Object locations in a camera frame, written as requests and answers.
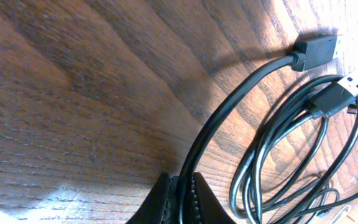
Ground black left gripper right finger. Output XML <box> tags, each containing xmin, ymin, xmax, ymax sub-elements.
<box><xmin>185</xmin><ymin>172</ymin><xmax>235</xmax><ymax>224</ymax></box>

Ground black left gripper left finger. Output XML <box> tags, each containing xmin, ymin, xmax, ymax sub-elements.
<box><xmin>127</xmin><ymin>173</ymin><xmax>178</xmax><ymax>224</ymax></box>

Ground thin black USB cable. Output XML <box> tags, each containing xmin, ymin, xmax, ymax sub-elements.
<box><xmin>228</xmin><ymin>70</ymin><xmax>358</xmax><ymax>224</ymax></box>

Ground thick black USB cable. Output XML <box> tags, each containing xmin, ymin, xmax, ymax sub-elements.
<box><xmin>176</xmin><ymin>34</ymin><xmax>343</xmax><ymax>224</ymax></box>

